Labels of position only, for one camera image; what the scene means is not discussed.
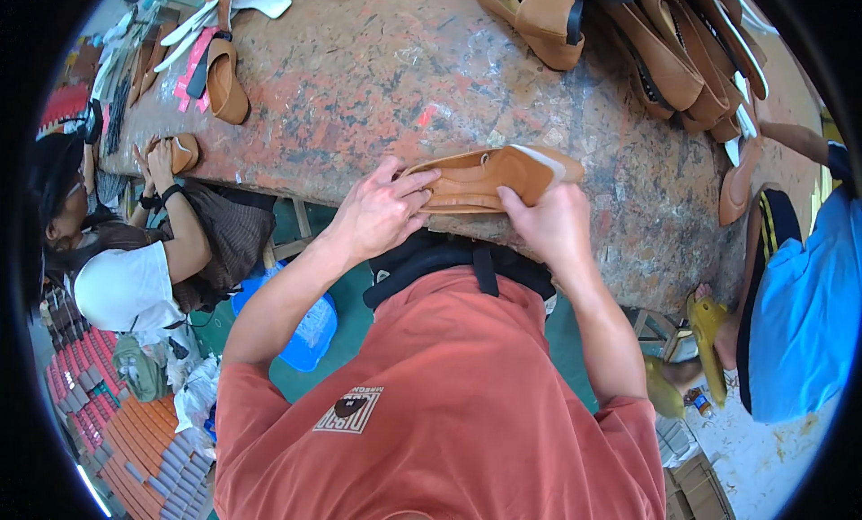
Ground person's left hand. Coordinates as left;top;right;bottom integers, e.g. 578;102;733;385
326;156;443;266

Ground person's right hand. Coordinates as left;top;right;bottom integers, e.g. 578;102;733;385
497;181;593;273

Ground tan shoe white sole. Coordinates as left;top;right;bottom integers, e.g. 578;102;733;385
400;145;586;216

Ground person's legs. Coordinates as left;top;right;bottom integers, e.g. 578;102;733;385
362;229;559;312

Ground blue plastic bag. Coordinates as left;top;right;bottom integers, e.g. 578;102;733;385
231;260;339;373

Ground wooden stool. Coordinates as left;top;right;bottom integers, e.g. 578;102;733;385
623;306;699;363

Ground small tan shoe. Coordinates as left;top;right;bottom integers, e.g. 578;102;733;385
166;133;202;176

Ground pile of tan shoes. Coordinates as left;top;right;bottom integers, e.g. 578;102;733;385
471;0;773;144

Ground person's body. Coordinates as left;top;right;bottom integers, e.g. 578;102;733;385
214;265;668;520

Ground black strip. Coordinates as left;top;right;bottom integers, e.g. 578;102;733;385
186;40;211;101

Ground pink paper strips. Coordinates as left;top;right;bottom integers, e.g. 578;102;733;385
174;27;220;114

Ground heap of white plastic bags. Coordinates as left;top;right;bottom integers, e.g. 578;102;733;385
164;353;222;448

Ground tan sole pieces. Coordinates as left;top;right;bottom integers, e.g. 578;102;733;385
128;22;177;108

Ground green bag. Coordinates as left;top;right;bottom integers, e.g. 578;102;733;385
112;334;170;405

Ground heap of shoe parts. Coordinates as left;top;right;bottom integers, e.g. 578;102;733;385
89;0;206;159

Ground cardboard cartons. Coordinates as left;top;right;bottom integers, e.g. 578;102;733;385
656;412;736;520

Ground stacks of red orange boxes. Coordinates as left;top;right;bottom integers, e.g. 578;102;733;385
42;281;218;520

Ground wooden table frame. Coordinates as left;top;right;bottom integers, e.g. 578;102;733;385
268;197;319;262

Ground tan shoe with black strap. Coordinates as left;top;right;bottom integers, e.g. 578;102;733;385
204;0;251;126

